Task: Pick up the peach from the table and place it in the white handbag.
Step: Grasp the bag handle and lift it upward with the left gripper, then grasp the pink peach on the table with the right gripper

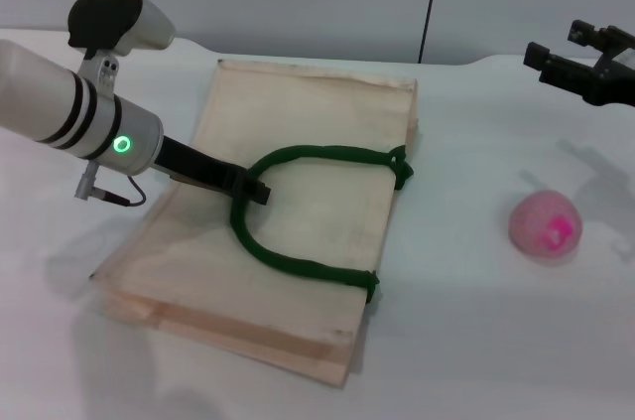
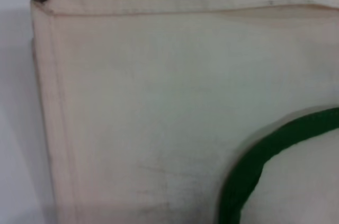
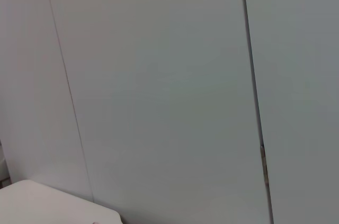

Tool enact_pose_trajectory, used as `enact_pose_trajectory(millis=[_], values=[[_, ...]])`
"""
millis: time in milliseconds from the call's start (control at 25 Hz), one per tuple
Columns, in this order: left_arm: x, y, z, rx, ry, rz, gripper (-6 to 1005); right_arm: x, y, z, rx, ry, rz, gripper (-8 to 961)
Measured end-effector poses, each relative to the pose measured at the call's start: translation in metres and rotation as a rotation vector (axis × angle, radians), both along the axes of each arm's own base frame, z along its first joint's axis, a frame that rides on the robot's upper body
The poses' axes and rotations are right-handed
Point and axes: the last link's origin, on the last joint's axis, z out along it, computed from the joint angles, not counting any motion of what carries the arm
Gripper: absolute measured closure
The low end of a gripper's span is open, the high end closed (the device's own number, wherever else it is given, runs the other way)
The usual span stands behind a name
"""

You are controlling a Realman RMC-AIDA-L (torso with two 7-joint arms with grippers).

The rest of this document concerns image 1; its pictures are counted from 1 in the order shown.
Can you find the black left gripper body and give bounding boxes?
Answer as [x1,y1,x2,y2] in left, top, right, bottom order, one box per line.
[154,133,247,194]

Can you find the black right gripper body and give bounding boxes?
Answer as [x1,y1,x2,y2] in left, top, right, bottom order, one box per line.
[583,46,635,109]

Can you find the green rope bag handle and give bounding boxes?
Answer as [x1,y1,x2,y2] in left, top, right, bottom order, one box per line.
[365,159,415,305]
[229,143,409,288]

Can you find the cream fabric handbag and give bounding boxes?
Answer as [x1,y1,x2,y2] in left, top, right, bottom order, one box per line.
[88,58,421,387]

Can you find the pink peach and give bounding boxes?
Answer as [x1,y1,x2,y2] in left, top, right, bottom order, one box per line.
[508,189,583,267]

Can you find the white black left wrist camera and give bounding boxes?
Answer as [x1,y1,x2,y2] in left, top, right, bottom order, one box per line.
[65,0,178,60]

